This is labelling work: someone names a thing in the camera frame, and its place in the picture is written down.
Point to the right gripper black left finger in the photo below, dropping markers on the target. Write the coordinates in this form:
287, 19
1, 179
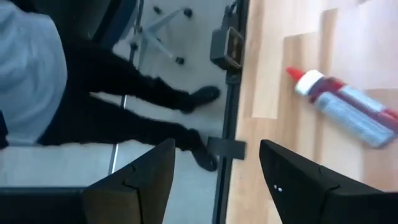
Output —
140, 186

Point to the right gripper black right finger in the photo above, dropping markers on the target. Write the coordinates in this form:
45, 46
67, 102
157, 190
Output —
304, 193

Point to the office chair with star base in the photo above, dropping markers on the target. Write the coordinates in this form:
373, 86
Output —
155, 35

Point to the red capped glue bottle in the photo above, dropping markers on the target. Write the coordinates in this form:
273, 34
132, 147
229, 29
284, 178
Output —
348, 105

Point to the person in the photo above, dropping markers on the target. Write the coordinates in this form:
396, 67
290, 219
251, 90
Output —
109, 77

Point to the black table frame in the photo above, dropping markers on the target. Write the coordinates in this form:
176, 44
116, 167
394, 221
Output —
228, 124

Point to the black box on frame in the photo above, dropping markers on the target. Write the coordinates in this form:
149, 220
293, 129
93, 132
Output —
225, 46

